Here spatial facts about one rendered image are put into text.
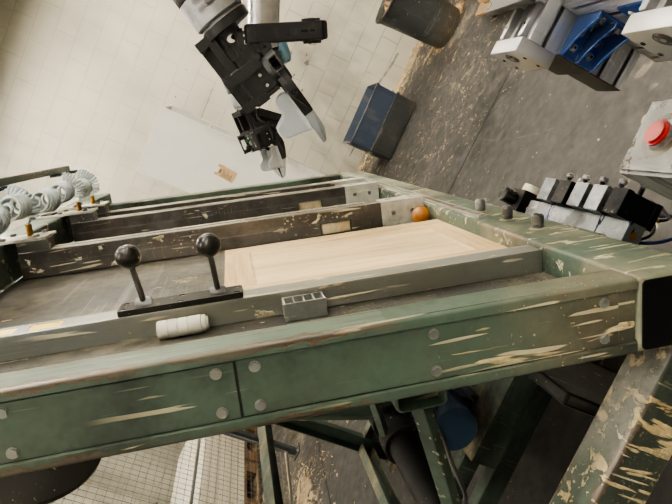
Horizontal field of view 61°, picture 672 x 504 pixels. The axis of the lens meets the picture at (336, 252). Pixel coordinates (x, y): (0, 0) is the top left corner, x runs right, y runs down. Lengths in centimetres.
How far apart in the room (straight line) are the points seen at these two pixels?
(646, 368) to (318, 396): 50
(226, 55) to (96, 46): 577
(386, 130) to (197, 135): 174
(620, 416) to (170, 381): 66
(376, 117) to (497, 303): 478
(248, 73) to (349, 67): 570
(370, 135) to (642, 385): 470
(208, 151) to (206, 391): 436
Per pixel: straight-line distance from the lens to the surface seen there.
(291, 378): 74
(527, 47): 137
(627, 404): 99
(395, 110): 553
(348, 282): 97
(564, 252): 102
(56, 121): 669
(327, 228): 158
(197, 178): 507
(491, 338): 79
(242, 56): 83
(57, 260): 163
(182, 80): 643
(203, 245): 89
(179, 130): 504
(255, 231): 156
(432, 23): 558
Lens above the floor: 148
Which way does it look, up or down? 14 degrees down
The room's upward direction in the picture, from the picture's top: 67 degrees counter-clockwise
